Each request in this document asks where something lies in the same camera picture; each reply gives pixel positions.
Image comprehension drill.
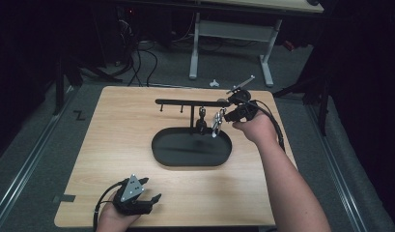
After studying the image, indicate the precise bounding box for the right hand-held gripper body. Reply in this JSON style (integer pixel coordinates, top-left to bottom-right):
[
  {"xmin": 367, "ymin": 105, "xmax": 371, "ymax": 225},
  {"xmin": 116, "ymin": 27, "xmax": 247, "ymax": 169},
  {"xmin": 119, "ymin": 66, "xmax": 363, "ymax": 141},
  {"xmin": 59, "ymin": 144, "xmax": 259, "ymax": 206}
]
[{"xmin": 225, "ymin": 74, "xmax": 261, "ymax": 124}]

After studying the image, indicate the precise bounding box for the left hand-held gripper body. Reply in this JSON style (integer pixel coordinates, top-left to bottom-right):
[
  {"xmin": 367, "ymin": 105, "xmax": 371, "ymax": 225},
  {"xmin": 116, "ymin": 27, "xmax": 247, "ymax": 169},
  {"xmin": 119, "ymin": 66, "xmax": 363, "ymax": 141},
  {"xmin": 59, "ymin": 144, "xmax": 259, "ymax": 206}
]
[{"xmin": 113, "ymin": 173, "xmax": 155, "ymax": 217}]

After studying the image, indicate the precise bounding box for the silver key with ring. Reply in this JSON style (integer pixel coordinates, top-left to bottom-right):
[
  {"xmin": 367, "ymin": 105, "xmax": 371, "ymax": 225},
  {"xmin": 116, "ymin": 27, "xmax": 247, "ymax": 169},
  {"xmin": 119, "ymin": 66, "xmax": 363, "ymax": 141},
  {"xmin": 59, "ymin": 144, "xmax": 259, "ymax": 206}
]
[{"xmin": 211, "ymin": 107, "xmax": 227, "ymax": 139}]

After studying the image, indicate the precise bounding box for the black car key fob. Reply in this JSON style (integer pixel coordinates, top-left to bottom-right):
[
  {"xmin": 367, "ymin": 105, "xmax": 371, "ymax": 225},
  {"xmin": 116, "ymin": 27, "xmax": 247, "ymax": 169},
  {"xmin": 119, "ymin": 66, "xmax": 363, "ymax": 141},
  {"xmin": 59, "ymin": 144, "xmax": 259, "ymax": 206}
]
[{"xmin": 195, "ymin": 106, "xmax": 209, "ymax": 135}]

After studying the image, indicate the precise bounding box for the black key rack with tray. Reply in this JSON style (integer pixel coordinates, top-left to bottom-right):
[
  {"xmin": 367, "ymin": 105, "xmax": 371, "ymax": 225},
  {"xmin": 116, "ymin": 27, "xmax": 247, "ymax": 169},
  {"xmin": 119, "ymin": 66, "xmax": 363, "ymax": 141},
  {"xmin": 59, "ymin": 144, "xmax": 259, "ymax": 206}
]
[{"xmin": 151, "ymin": 98, "xmax": 234, "ymax": 168}]

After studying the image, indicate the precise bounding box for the person's left hand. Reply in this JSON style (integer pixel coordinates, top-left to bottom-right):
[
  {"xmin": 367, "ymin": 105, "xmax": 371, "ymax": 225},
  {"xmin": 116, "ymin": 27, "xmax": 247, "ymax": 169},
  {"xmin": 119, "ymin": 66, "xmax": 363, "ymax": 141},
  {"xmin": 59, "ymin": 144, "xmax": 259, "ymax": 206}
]
[{"xmin": 96, "ymin": 191, "xmax": 143, "ymax": 232}]

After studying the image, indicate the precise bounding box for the person's right hand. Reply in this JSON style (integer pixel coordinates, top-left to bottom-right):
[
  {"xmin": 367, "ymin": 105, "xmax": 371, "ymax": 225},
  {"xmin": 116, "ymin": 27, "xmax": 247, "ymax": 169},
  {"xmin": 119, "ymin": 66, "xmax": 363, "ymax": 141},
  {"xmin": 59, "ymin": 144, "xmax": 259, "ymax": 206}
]
[{"xmin": 231, "ymin": 110, "xmax": 280, "ymax": 148}]

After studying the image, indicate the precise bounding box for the grey tape strip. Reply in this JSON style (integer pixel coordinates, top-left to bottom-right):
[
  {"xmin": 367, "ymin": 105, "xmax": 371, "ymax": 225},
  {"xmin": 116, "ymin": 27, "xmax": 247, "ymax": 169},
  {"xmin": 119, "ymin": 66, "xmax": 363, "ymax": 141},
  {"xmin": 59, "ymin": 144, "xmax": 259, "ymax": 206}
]
[{"xmin": 53, "ymin": 193, "xmax": 77, "ymax": 204}]

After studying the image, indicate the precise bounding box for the white-framed desk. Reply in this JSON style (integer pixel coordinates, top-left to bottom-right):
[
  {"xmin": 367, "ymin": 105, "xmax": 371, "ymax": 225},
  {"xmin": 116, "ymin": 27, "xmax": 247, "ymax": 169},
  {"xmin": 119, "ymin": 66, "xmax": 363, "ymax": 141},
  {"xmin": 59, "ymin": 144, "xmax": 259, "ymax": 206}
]
[{"xmin": 188, "ymin": 0, "xmax": 324, "ymax": 88}]

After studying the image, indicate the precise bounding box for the black metal stand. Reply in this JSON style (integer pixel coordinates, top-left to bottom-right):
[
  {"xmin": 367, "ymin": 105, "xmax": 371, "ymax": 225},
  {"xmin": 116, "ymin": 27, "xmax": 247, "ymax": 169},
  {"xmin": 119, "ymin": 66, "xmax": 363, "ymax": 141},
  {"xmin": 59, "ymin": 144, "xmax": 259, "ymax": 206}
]
[
  {"xmin": 271, "ymin": 72, "xmax": 332, "ymax": 136},
  {"xmin": 52, "ymin": 52, "xmax": 84, "ymax": 116}
]

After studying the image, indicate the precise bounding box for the right hand-held gripper cable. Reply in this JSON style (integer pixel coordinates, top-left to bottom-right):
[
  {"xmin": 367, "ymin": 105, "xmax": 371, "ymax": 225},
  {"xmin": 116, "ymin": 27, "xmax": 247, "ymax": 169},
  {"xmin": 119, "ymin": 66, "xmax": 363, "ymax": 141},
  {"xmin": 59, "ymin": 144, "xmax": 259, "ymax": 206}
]
[{"xmin": 241, "ymin": 99, "xmax": 286, "ymax": 153}]

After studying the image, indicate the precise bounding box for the hand-held gripper cable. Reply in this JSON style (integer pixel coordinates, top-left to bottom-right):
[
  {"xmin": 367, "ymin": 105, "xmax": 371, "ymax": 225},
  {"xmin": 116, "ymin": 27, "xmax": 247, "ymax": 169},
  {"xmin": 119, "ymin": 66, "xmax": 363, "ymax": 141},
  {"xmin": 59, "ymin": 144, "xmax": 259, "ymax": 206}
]
[
  {"xmin": 92, "ymin": 180, "xmax": 127, "ymax": 232},
  {"xmin": 241, "ymin": 99, "xmax": 286, "ymax": 153}
]

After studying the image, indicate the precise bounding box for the left hand-held gripper cable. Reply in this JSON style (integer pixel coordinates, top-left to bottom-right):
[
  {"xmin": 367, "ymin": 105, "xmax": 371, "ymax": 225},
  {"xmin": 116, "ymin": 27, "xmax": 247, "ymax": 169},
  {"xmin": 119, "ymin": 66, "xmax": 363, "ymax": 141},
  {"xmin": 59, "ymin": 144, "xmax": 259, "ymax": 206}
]
[{"xmin": 92, "ymin": 180, "xmax": 127, "ymax": 232}]

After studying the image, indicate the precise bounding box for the black floor cable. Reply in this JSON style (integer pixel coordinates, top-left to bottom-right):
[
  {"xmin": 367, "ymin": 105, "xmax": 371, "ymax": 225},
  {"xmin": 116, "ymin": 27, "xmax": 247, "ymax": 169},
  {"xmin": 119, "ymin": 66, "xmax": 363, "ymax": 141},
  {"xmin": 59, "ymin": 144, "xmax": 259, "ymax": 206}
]
[
  {"xmin": 127, "ymin": 40, "xmax": 144, "ymax": 87},
  {"xmin": 145, "ymin": 47, "xmax": 159, "ymax": 87}
]

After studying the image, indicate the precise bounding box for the metal floor rail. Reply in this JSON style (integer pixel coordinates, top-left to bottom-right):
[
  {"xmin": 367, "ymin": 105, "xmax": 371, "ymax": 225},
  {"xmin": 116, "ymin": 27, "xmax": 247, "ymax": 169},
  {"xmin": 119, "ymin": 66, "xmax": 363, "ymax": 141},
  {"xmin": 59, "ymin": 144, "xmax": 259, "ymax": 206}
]
[
  {"xmin": 0, "ymin": 110, "xmax": 64, "ymax": 225},
  {"xmin": 309, "ymin": 105, "xmax": 369, "ymax": 232}
]

